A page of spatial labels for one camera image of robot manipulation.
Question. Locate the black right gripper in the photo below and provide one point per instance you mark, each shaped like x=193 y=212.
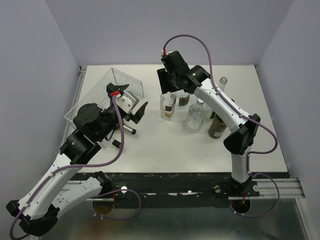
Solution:
x=162 y=76

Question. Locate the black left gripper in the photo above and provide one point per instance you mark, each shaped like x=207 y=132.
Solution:
x=136 y=117

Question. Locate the square clear bottle black cap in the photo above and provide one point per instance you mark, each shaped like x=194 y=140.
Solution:
x=167 y=105

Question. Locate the dark green wine bottle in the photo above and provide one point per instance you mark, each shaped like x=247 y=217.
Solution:
x=129 y=129

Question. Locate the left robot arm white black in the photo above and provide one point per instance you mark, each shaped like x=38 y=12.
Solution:
x=39 y=210

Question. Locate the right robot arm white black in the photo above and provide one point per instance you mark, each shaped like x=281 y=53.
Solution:
x=197 y=82

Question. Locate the round clear bottle silver cap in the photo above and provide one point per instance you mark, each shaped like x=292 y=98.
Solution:
x=182 y=99

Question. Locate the small clear bottle silver cap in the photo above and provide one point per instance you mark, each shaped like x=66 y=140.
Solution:
x=195 y=116

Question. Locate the tall clear wine bottle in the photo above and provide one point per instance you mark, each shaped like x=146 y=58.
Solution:
x=209 y=113

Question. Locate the olive wine bottle right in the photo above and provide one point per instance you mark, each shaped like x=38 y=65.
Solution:
x=217 y=127

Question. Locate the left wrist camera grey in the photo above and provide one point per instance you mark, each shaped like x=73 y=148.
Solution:
x=127 y=101

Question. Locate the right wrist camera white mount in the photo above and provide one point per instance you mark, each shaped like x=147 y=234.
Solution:
x=173 y=61

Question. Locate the white wire wine rack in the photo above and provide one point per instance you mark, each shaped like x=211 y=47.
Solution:
x=98 y=93

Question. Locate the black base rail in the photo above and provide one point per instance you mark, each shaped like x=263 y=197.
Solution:
x=176 y=190

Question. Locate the aluminium rail right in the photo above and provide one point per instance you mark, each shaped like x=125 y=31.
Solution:
x=287 y=188

